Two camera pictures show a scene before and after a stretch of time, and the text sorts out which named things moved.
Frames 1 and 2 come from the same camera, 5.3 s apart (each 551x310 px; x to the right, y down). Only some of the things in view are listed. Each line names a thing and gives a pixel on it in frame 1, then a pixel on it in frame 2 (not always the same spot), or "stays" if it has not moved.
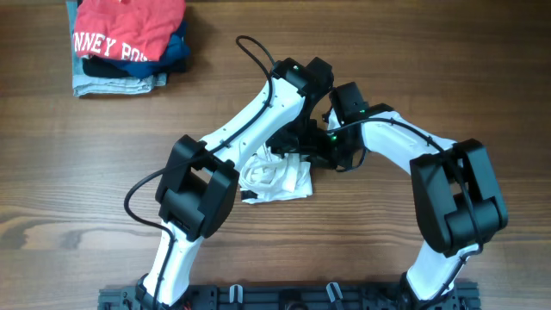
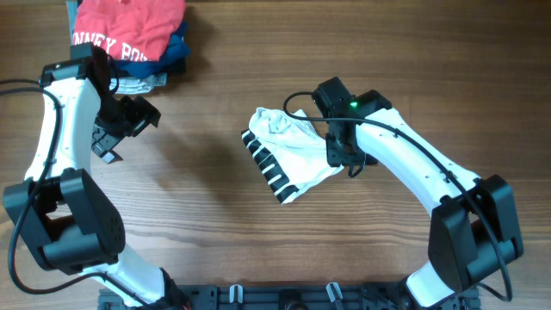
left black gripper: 287,140 → 108,140
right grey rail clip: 331,293 stays
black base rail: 289,298 stays
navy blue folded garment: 174,58 stays
